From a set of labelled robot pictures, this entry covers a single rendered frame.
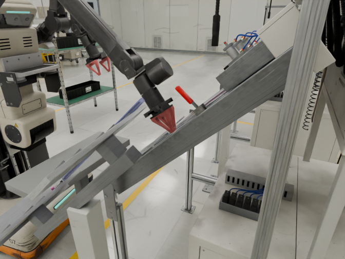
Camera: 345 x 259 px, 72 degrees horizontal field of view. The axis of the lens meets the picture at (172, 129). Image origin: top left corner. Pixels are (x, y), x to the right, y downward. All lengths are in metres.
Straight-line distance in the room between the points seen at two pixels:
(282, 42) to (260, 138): 1.69
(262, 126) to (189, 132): 1.56
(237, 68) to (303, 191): 0.69
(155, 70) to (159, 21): 9.97
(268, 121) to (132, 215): 1.31
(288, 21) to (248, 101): 0.17
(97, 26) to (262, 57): 0.48
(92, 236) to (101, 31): 0.57
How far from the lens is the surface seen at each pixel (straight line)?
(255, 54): 0.58
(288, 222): 0.97
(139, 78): 0.76
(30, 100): 1.44
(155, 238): 1.66
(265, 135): 2.18
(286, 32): 0.55
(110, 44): 0.78
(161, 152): 0.71
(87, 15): 0.82
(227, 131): 1.77
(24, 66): 1.38
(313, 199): 1.11
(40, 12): 7.37
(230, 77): 0.60
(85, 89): 3.37
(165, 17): 10.55
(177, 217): 1.77
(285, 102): 0.51
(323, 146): 2.20
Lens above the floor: 1.26
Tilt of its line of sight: 25 degrees down
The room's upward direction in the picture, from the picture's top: straight up
